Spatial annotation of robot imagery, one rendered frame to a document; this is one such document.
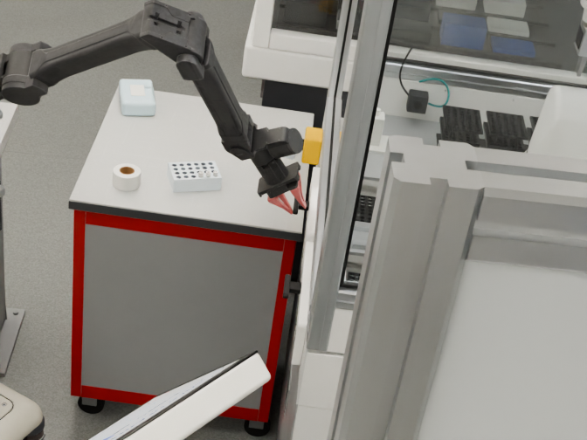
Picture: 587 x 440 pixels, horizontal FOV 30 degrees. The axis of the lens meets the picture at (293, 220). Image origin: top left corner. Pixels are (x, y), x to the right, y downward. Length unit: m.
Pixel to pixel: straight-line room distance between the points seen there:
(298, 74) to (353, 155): 1.45
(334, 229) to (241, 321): 1.04
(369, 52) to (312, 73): 1.52
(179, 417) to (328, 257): 0.51
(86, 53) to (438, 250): 1.66
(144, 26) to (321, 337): 0.65
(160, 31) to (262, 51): 1.27
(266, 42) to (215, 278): 0.77
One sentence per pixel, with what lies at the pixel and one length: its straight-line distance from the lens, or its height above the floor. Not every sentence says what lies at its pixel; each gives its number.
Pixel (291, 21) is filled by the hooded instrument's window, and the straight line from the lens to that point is 3.22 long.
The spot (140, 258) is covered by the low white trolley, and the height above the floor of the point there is 0.60.
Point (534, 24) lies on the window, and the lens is 1.76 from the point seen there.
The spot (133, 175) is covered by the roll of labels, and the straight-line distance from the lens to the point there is 2.77.
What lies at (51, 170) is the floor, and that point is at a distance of 4.28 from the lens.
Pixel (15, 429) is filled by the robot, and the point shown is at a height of 0.27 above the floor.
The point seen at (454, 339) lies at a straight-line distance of 0.55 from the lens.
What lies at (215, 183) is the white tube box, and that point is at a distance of 2.81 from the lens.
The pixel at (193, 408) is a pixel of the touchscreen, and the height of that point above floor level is 1.19.
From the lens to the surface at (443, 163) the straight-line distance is 0.49.
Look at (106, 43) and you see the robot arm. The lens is 2.07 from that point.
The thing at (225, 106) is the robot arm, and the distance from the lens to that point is 2.21.
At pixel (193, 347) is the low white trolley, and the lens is 2.98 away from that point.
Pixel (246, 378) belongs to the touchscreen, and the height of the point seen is 1.18.
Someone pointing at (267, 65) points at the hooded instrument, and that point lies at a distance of 3.26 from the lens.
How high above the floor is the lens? 2.29
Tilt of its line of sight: 34 degrees down
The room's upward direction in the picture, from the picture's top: 9 degrees clockwise
